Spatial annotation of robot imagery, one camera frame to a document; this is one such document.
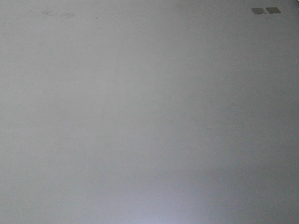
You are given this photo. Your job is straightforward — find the grey floor tape patch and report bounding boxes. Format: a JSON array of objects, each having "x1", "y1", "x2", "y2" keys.
[{"x1": 251, "y1": 8, "x2": 266, "y2": 15}]

